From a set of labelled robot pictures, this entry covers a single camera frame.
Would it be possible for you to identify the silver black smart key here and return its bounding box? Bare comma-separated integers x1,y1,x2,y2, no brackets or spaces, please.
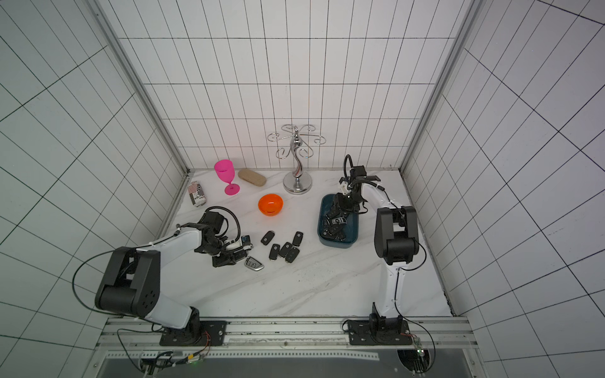
245,256,265,272

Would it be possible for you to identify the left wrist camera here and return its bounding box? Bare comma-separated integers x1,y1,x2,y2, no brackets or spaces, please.
225,236,253,251

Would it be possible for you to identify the silver metal cup rack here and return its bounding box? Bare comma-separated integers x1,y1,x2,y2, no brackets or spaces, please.
267,124,326,195

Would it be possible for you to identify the teal plastic storage box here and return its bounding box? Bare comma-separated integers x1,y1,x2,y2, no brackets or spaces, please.
317,194,359,249

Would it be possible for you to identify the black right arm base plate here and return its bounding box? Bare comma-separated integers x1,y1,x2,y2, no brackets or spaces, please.
344,318,413,347

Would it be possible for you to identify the black VW flip key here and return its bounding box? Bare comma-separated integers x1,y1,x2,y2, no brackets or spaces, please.
269,243,281,261
261,230,275,246
292,232,304,247
279,242,293,258

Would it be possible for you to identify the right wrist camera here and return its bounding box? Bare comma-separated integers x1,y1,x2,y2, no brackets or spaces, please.
339,177,351,195

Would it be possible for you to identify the beige woven glasses case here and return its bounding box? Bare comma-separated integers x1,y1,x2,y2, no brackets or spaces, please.
238,169,267,187

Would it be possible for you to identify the orange plastic bowl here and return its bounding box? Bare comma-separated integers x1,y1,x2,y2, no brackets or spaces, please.
258,194,284,217

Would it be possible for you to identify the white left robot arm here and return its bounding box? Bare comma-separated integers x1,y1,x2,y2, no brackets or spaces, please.
95,206,253,331

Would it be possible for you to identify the black flip key buttons up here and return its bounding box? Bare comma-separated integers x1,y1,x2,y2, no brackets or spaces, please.
285,247,300,263

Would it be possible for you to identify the pink plastic wine goblet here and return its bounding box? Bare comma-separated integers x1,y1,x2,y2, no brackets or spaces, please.
214,159,240,196

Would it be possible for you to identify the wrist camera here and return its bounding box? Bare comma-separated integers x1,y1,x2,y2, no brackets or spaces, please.
339,177,351,195
225,236,253,251

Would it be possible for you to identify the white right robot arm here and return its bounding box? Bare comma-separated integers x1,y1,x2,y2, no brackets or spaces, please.
325,155,422,318

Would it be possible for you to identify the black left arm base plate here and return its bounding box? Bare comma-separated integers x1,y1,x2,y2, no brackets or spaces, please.
159,320,228,347

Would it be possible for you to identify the aluminium frame rail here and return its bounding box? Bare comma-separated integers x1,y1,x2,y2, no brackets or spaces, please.
96,317,478,352

